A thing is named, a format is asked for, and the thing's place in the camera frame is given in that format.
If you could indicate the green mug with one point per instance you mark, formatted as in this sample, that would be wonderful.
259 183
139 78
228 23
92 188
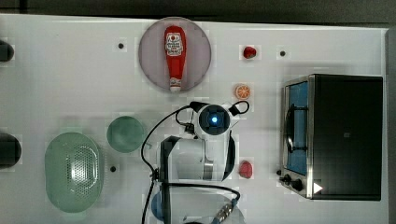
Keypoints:
126 134

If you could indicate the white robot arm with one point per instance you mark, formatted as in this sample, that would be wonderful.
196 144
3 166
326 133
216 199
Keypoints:
192 165

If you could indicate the orange slice toy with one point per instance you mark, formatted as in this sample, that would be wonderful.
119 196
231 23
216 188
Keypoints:
242 91

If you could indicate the grey round plate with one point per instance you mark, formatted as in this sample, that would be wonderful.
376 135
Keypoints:
151 54

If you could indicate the red fruit toy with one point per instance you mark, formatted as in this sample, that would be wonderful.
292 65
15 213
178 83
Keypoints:
245 169

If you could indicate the red strawberry toy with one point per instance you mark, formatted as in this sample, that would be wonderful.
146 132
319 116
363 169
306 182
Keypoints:
249 52

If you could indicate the red ketchup bottle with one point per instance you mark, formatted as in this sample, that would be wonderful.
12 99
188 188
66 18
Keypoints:
175 46

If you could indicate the blue cup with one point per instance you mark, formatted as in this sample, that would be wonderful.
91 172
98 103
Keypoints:
156 206

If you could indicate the black toaster oven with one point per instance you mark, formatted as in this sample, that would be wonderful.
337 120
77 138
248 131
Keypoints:
332 137

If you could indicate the black cylinder lower left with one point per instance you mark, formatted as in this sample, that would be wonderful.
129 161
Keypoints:
10 150

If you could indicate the black cylinder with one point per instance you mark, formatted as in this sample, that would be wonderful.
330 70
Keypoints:
6 51
10 150

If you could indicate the black cylinder upper left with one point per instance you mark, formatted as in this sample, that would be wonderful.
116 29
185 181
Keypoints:
6 51

